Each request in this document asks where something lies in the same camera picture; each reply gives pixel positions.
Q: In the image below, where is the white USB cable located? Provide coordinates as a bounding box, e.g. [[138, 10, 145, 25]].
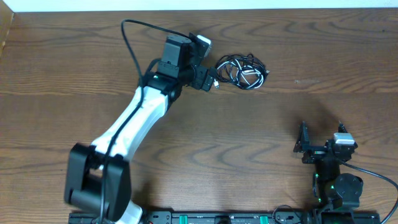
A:
[[213, 58, 265, 90]]

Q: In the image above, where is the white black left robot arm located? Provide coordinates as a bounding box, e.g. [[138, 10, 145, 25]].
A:
[[64, 34, 216, 223]]

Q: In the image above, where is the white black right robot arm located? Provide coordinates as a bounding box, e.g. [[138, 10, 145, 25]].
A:
[[294, 122, 363, 223]]

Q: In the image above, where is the black right camera cable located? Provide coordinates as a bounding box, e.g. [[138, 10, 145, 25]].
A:
[[337, 157, 398, 224]]

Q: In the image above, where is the black camera cable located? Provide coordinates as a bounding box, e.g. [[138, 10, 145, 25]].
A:
[[98, 18, 191, 224], [337, 157, 398, 224]]

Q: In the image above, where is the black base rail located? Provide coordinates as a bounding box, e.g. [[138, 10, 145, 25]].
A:
[[67, 210, 381, 224]]

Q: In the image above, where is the black left camera cable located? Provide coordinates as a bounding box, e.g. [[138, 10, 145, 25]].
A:
[[98, 18, 191, 224]]

